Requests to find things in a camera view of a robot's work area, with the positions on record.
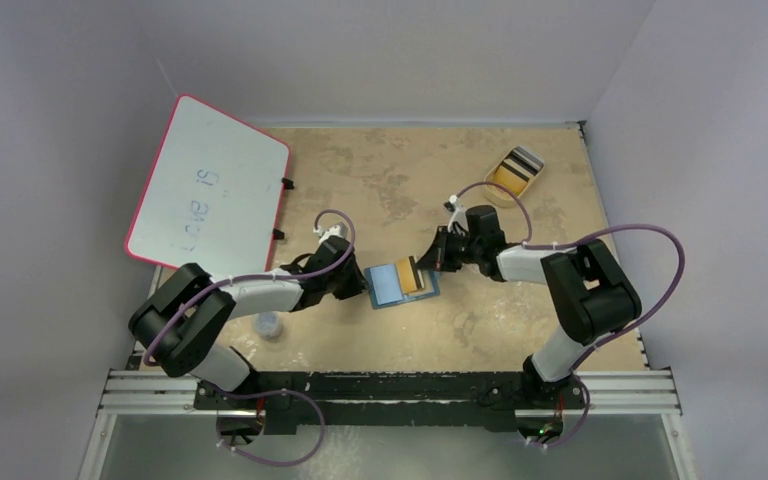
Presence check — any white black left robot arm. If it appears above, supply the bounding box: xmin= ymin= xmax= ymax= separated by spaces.
xmin=128 ymin=235 xmax=368 ymax=409

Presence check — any blue leather card holder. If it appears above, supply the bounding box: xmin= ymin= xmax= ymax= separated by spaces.
xmin=364 ymin=264 xmax=441 ymax=310

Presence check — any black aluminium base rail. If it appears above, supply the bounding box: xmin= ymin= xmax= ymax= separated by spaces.
xmin=100 ymin=371 xmax=681 ymax=438

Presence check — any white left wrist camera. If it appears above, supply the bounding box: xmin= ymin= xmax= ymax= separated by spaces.
xmin=314 ymin=222 xmax=349 ymax=244

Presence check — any pink framed whiteboard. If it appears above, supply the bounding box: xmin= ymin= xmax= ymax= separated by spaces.
xmin=124 ymin=94 xmax=291 ymax=275

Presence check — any stack of cards in tray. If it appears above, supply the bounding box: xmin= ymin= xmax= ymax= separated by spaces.
xmin=491 ymin=146 xmax=545 ymax=196

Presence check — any cream oval card tray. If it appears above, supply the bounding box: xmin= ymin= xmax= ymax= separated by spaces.
xmin=482 ymin=146 xmax=546 ymax=208

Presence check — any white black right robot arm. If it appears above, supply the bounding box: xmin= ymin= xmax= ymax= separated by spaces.
xmin=415 ymin=205 xmax=642 ymax=407

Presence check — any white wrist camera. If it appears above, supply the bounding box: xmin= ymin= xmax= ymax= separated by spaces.
xmin=444 ymin=195 xmax=468 ymax=235
xmin=314 ymin=222 xmax=349 ymax=244

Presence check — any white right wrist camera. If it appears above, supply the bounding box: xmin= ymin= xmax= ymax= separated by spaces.
xmin=444 ymin=195 xmax=468 ymax=235

